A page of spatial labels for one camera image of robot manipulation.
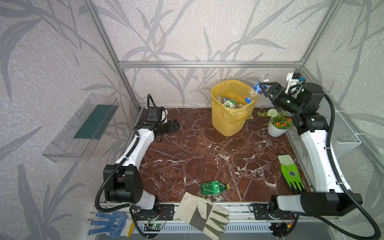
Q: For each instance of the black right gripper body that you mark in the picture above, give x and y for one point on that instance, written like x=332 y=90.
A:
x=274 y=92

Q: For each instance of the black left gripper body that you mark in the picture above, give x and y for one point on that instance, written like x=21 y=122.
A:
x=169 y=126

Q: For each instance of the blue pepsi bottle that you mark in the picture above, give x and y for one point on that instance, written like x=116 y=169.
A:
x=221 y=99
x=257 y=89

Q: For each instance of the square lime label bottle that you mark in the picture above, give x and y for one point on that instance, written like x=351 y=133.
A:
x=231 y=104

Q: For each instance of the green sprite bottle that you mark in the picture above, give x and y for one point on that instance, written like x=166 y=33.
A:
x=213 y=188

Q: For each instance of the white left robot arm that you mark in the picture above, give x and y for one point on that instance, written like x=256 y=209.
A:
x=123 y=186

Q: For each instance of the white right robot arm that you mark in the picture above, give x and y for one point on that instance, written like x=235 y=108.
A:
x=314 y=116

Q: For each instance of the right arm base wiring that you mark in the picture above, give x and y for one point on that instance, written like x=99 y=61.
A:
x=280 y=228

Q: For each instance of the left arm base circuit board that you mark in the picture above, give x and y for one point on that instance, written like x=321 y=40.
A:
x=154 y=227

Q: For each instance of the yellow ribbed waste bin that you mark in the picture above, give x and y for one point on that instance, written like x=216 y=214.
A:
x=230 y=121

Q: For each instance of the potted artificial flower plant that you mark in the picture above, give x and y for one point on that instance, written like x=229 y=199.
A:
x=278 y=124

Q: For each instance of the dark green shelf mat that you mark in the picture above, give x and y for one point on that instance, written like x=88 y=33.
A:
x=97 y=122

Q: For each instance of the green rubber garden glove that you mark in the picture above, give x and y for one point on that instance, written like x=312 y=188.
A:
x=291 y=174

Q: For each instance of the blue dotted knit glove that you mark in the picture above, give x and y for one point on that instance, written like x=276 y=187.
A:
x=114 y=225

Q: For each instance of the beige leather work glove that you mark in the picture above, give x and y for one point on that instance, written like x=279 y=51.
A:
x=203 y=215

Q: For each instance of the white wire mesh basket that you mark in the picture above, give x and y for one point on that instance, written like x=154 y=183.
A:
x=344 y=139

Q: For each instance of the clear plastic wall shelf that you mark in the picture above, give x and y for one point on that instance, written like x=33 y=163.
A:
x=64 y=148

